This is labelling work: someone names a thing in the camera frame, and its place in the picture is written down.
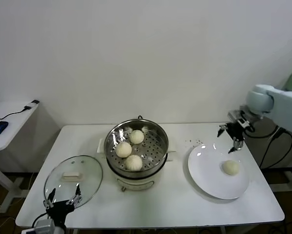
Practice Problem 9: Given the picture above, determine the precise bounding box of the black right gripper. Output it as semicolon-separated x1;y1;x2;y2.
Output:
216;122;247;155

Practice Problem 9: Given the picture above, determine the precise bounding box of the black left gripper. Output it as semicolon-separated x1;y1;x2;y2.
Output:
42;183;83;229

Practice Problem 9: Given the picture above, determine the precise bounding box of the white steamed baozi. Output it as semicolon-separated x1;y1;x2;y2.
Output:
221;160;241;176
116;142;132;158
125;155;144;171
129;129;145;145

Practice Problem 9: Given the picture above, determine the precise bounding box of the glass lid with white handle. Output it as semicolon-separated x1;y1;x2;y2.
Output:
43;155;104;211

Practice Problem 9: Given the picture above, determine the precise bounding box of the stainless steel steamer basket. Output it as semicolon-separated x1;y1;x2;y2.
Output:
104;118;169;172

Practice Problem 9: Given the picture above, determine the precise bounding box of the large white plate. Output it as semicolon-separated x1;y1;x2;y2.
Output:
187;143;250;200

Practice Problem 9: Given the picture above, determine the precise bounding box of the white electric cooker pot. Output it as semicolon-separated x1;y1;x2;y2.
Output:
97;137;178;193

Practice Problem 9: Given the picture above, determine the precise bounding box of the white side desk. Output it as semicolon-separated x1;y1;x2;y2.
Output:
0;100;42;213

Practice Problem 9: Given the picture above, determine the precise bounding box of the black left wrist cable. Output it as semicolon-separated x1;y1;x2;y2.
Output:
32;212;49;227

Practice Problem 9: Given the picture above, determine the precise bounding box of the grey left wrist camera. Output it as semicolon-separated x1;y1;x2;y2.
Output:
21;218;56;234

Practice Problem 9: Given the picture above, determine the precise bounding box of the black power cable with adapter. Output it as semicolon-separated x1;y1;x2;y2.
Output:
260;126;292;170

